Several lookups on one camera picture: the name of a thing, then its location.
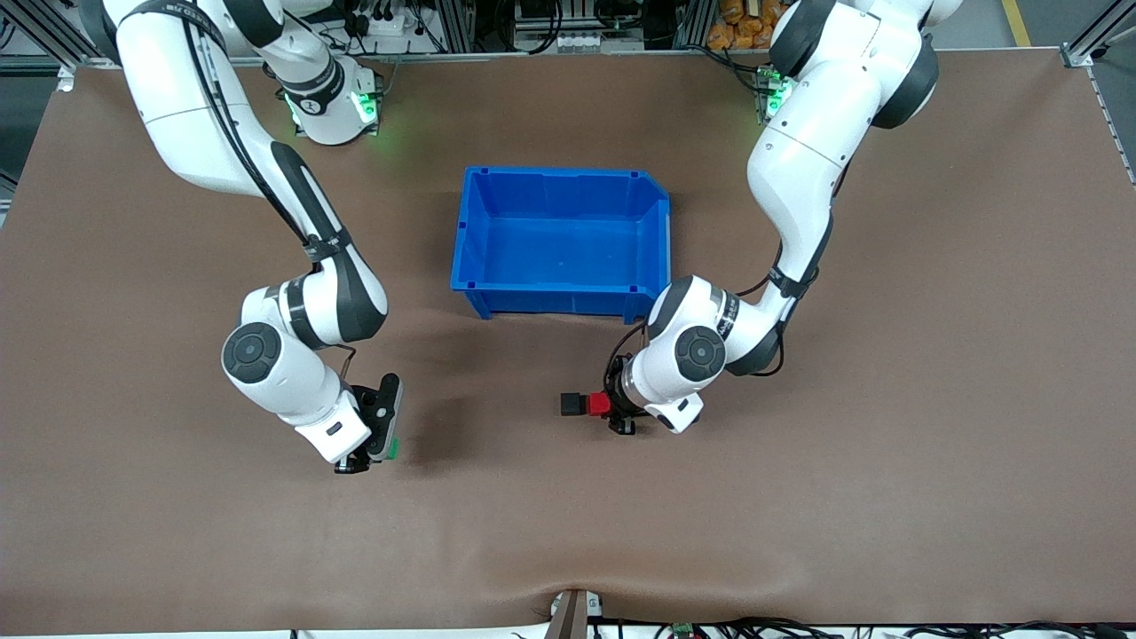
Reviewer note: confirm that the small black cube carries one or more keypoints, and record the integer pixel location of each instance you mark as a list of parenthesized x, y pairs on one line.
[(572, 405)]

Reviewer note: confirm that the brown table mat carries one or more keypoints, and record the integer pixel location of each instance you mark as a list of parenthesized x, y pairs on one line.
[(532, 532)]

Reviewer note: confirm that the white power strip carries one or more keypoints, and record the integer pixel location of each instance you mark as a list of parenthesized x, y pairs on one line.
[(395, 27)]

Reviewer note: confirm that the orange snack packets pile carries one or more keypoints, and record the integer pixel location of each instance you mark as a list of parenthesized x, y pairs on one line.
[(741, 31)]

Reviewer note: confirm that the silver table edge rail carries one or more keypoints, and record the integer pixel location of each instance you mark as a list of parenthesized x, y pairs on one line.
[(621, 53)]

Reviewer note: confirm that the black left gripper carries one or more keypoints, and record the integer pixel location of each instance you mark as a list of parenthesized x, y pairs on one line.
[(614, 393)]

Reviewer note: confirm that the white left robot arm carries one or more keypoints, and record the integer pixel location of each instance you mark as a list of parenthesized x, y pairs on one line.
[(799, 160)]

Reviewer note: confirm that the blue plastic storage bin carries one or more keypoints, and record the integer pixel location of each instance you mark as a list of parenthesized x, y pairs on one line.
[(559, 248)]

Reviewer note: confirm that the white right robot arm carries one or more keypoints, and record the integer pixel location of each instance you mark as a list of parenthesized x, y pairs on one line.
[(266, 355)]

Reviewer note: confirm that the small green cube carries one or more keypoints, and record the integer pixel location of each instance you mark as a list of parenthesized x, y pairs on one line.
[(393, 449)]

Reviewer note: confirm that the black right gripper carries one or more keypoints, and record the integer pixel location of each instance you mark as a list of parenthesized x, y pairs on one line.
[(353, 463)]

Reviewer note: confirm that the aluminium frame post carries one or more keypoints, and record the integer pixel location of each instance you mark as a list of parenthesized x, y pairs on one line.
[(457, 22), (690, 22), (44, 31), (1087, 49)]

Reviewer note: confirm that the black electronics box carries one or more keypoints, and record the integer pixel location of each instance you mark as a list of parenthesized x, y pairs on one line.
[(541, 11)]

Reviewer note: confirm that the small red cube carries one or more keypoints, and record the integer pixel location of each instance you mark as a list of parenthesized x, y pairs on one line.
[(598, 405)]

